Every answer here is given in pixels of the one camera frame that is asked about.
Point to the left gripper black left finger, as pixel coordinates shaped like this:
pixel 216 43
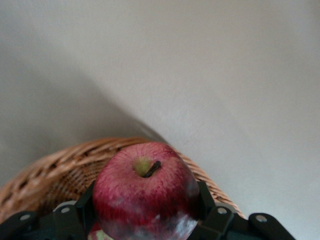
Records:
pixel 65 222

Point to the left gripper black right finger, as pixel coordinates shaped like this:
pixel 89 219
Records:
pixel 225 225

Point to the red apple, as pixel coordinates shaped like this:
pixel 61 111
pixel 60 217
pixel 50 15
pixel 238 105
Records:
pixel 145 200

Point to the brown woven wicker basket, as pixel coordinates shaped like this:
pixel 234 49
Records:
pixel 50 175

